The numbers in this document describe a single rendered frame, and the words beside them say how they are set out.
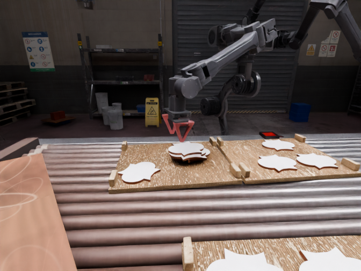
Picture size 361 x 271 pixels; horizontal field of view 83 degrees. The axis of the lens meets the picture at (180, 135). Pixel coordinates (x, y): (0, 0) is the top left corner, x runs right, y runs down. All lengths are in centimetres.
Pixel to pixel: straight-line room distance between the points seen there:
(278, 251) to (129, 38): 544
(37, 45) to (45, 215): 609
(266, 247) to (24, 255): 41
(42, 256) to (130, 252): 18
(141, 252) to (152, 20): 538
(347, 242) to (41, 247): 56
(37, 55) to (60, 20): 103
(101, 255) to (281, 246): 36
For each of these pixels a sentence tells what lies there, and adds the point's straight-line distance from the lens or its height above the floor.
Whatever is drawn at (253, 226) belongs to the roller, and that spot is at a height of 92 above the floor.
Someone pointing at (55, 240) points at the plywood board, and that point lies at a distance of 38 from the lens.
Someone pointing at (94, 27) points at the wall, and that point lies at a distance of 587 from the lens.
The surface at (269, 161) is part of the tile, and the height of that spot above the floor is 95.
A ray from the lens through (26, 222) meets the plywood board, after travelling 44.
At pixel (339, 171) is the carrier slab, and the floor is 94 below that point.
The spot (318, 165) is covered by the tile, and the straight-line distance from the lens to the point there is 88.
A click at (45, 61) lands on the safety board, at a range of 635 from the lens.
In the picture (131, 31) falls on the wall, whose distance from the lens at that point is 565.
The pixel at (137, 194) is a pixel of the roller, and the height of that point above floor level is 92.
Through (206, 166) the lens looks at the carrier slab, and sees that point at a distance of 74.
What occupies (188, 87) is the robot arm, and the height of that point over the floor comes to 122.
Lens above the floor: 128
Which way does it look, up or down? 19 degrees down
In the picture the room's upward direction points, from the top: straight up
